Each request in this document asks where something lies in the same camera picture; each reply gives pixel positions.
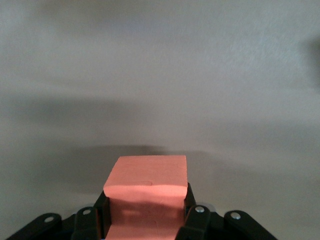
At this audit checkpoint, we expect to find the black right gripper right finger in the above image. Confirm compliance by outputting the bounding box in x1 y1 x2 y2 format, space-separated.
174 182 211 240

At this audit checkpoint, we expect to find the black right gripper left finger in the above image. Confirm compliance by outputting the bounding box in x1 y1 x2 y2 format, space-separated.
71 191 111 240

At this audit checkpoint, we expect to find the orange foam block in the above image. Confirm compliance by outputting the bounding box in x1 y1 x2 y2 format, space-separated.
102 155 189 240

